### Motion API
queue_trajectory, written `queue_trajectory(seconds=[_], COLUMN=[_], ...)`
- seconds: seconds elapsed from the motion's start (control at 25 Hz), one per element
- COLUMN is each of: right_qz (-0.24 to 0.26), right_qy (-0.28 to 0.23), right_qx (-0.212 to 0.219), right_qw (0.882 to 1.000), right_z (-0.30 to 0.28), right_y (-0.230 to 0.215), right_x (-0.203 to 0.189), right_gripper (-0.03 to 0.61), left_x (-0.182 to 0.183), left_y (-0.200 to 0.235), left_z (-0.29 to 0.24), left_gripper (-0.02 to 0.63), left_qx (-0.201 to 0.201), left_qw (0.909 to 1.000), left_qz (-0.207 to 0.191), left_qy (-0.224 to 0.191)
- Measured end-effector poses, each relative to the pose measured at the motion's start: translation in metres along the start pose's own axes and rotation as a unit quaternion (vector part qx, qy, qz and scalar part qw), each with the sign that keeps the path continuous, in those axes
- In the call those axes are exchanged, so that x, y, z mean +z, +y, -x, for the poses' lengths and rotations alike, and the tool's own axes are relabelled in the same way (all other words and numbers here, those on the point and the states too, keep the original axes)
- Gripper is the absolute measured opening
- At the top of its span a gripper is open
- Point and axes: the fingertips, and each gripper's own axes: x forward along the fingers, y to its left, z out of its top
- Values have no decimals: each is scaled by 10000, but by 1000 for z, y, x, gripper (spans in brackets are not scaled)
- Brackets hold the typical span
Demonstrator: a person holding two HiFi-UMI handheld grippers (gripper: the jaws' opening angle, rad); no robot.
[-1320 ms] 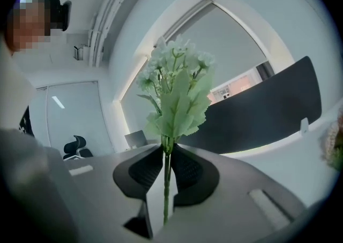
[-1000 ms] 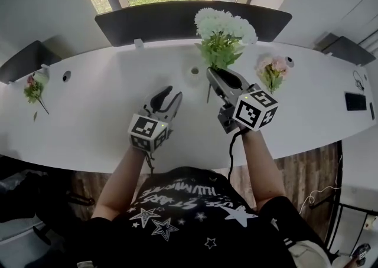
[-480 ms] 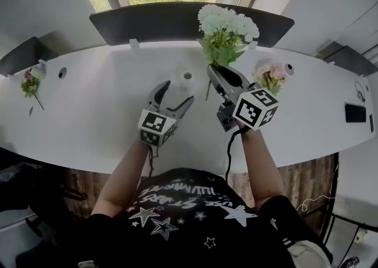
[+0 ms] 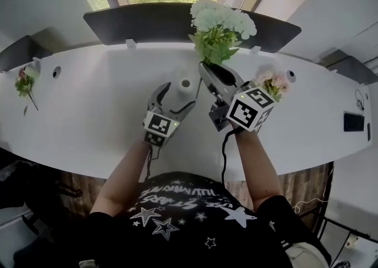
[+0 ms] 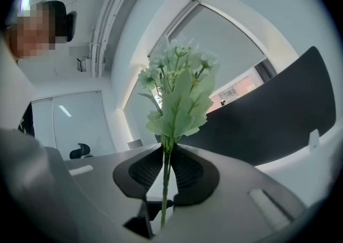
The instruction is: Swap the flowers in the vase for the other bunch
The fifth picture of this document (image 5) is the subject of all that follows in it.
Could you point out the black office chair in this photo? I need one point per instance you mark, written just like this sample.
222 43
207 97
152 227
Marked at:
81 151

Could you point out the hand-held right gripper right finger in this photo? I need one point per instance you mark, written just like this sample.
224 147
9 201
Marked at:
227 196

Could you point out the dark desk divider panel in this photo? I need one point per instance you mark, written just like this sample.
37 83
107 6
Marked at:
268 116

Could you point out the black head camera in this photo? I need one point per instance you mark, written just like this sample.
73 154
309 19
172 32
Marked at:
71 26

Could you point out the white wall-mounted device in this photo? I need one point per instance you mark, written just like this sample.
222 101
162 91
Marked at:
83 64

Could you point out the person's black star t-shirt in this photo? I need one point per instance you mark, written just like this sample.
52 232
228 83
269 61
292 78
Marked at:
26 121

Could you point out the grey roller blind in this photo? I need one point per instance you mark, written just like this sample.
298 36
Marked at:
222 38

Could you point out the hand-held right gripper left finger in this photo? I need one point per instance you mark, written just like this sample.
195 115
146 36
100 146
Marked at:
101 183

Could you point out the person's head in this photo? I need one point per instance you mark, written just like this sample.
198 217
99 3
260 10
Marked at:
32 33

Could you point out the white divider bracket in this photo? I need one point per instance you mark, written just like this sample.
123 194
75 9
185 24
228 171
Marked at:
313 139

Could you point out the white-green flower bouquet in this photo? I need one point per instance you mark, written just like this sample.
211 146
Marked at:
179 102

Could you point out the white ceiling pipe bundle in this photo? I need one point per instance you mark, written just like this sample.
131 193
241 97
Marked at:
107 22

